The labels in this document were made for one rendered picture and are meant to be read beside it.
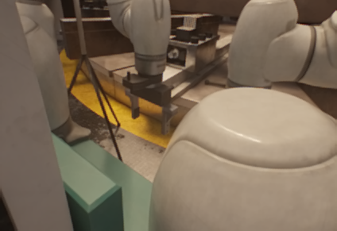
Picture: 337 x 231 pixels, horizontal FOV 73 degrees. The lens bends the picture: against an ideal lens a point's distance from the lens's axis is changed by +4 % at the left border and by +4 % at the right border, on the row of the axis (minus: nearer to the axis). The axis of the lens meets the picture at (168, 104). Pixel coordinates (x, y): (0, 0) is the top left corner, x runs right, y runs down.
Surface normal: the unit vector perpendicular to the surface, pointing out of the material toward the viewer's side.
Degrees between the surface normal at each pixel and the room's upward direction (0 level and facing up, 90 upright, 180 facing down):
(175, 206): 74
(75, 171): 0
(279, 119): 6
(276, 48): 85
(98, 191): 0
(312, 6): 90
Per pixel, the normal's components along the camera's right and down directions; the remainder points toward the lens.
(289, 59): -0.18, 0.43
